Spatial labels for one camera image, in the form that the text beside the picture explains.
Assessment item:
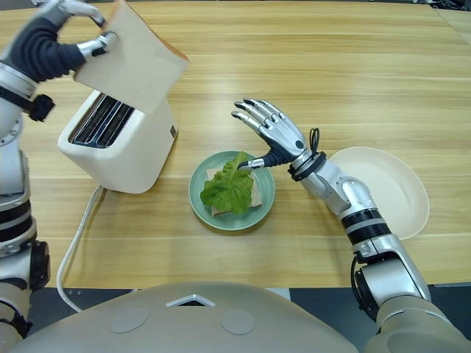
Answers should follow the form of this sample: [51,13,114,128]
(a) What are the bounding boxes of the cream plate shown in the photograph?
[325,146,431,240]

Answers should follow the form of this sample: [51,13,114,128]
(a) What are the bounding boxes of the white cord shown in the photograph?
[56,183,107,313]

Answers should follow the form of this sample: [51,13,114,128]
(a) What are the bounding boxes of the green plate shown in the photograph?
[188,149,277,232]

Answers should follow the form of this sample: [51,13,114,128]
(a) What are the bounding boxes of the robot body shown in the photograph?
[5,281,368,353]

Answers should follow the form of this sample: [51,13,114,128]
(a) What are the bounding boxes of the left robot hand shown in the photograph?
[3,0,119,83]

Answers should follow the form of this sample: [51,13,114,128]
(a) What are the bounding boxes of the green lettuce leaf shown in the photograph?
[199,151,255,215]

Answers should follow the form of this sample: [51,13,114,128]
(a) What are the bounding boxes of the black cable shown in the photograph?
[287,127,327,182]

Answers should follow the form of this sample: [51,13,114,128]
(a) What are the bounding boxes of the cream toaster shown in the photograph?
[57,90,180,195]

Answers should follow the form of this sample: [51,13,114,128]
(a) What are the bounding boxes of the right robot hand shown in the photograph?
[231,98,308,171]

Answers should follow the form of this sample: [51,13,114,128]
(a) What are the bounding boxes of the bread slice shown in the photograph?
[74,0,190,114]
[205,168,263,217]

